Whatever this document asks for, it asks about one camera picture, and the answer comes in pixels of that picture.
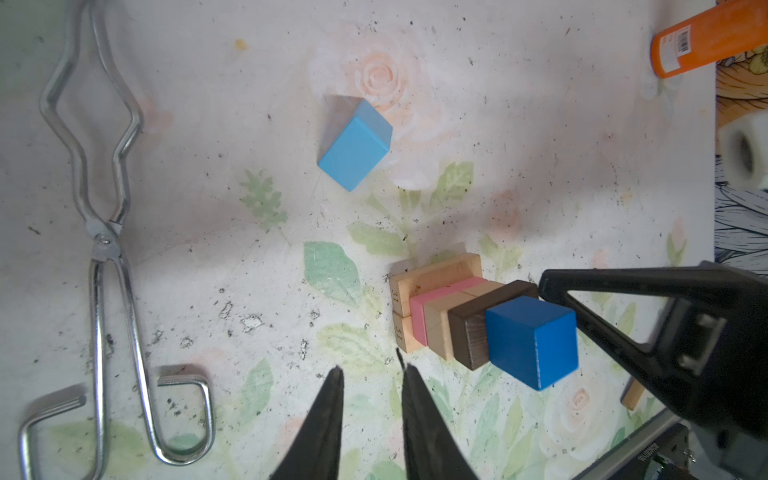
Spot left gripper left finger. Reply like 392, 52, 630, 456
270, 366, 344, 479

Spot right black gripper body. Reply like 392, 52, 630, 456
539, 261, 767, 438

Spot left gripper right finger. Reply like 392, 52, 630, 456
396, 350, 477, 479

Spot small wood cube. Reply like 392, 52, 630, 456
463, 281, 504, 297
424, 291, 474, 361

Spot dark brown block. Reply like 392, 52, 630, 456
448, 280, 538, 371

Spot pink block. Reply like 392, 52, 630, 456
409, 277, 487, 349

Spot blue cube block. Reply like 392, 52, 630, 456
485, 296, 579, 391

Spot light blue triangular block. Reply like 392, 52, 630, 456
318, 99, 393, 192

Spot thin wood stick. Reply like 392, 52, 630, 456
620, 378, 646, 411

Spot metal tongs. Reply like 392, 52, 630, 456
39, 1, 215, 479

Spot orange plastic bottle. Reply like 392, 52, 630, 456
650, 0, 767, 79

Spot aluminium frame rail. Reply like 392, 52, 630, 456
576, 409, 695, 480

